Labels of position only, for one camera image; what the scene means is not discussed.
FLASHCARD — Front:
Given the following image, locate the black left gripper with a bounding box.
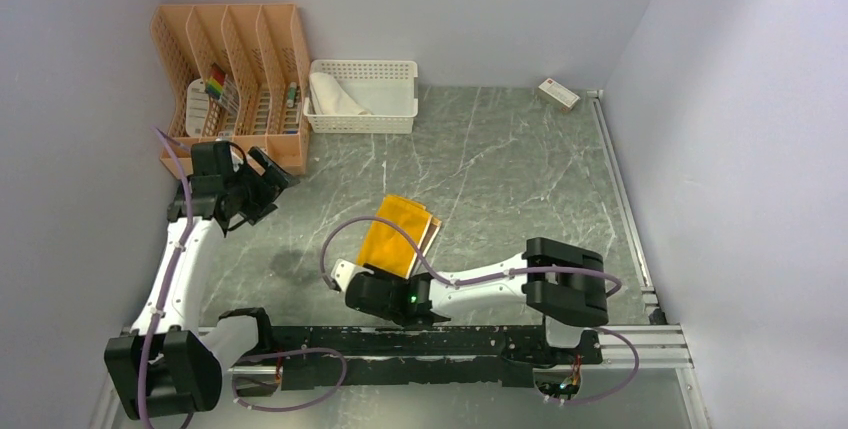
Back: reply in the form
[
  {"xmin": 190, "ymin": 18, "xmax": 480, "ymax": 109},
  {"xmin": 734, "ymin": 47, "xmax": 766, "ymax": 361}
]
[{"xmin": 224, "ymin": 146, "xmax": 299, "ymax": 226}]

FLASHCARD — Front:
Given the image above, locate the brown and yellow towel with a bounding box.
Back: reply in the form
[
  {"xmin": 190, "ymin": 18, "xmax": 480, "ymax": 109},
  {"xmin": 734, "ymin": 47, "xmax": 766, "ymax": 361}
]
[{"xmin": 356, "ymin": 194, "xmax": 442, "ymax": 279}]

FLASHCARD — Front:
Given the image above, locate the white towel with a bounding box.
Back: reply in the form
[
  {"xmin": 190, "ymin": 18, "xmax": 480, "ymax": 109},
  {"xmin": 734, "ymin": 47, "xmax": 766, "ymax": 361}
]
[{"xmin": 310, "ymin": 72, "xmax": 371, "ymax": 116}]

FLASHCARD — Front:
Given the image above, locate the white plastic basket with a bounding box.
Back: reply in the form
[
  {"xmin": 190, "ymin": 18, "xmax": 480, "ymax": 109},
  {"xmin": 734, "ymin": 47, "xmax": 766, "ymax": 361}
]
[{"xmin": 303, "ymin": 59, "xmax": 419, "ymax": 134}]

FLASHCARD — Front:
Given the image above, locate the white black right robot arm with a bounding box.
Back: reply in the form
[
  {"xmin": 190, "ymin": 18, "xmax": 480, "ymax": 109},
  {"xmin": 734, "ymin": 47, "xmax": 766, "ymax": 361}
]
[{"xmin": 331, "ymin": 237, "xmax": 620, "ymax": 363}]

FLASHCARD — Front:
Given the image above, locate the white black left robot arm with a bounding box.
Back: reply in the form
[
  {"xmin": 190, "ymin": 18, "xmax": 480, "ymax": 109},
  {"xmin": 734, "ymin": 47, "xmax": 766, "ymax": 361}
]
[{"xmin": 104, "ymin": 140, "xmax": 297, "ymax": 422}]

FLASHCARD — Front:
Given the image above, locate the orange plastic file organizer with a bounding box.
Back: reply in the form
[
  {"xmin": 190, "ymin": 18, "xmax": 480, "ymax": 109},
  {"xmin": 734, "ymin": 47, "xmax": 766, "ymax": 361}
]
[{"xmin": 150, "ymin": 3, "xmax": 311, "ymax": 175}]

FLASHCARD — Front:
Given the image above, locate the rainbow colour swatch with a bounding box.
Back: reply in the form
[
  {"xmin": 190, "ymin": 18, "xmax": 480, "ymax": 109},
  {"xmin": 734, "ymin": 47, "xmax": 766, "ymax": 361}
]
[{"xmin": 204, "ymin": 63, "xmax": 227, "ymax": 100}]

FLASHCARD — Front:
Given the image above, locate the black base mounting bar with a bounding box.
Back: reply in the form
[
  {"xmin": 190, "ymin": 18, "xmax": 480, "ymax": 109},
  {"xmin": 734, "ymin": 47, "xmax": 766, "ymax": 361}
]
[{"xmin": 229, "ymin": 324, "xmax": 602, "ymax": 390}]

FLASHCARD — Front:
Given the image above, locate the white tag card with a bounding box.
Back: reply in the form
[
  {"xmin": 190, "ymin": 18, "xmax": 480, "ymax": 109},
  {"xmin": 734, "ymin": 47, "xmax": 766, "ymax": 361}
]
[{"xmin": 185, "ymin": 79, "xmax": 209, "ymax": 137}]

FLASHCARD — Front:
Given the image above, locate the small white red box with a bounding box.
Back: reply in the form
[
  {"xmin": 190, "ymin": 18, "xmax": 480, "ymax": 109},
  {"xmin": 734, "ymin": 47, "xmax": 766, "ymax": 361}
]
[{"xmin": 535, "ymin": 78, "xmax": 581, "ymax": 112}]

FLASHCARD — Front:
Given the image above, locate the aluminium front rail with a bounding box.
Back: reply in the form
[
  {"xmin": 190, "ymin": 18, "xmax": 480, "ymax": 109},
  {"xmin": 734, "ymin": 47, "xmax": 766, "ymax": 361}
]
[{"xmin": 109, "ymin": 326, "xmax": 694, "ymax": 374}]

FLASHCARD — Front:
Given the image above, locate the aluminium side rail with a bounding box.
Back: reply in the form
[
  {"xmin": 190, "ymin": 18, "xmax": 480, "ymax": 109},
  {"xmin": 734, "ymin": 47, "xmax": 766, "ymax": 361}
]
[{"xmin": 586, "ymin": 89, "xmax": 668, "ymax": 325}]

